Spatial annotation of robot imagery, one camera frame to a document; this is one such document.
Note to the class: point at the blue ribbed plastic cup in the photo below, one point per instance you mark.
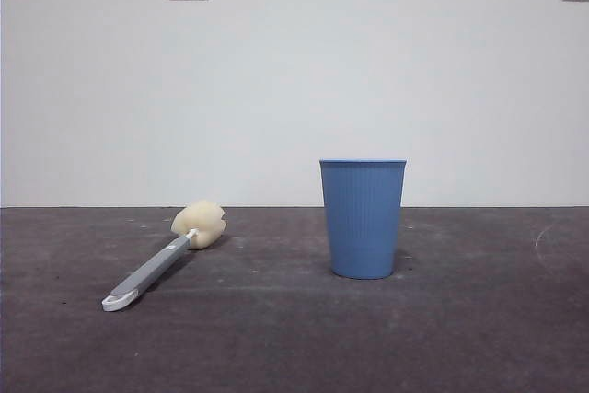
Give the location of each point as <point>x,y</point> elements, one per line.
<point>362,227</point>

